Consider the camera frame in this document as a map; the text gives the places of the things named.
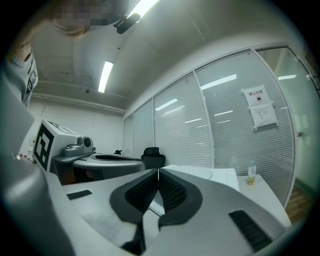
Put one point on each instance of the long ceiling light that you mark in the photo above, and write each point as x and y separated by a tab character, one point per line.
105	76
142	6

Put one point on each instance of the white paper notice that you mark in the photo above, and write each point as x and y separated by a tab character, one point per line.
261	112

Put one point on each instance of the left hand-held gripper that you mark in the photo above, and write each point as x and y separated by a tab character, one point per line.
65	142

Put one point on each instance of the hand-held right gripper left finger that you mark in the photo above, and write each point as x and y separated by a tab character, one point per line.
100	200

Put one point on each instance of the person's grey shirt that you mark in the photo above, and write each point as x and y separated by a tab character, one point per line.
15	80

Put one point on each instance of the black office chair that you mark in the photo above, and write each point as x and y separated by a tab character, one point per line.
152	160
118	151

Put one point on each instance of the person's head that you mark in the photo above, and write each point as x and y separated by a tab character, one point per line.
75	12

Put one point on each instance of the small bottle of yellow liquid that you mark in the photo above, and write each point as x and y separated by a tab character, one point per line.
251	177

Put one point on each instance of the black head camera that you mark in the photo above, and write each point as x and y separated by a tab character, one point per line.
127	23

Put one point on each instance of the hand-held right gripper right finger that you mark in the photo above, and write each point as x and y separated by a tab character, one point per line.
212	212

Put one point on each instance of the white table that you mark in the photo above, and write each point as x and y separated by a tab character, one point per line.
262	200

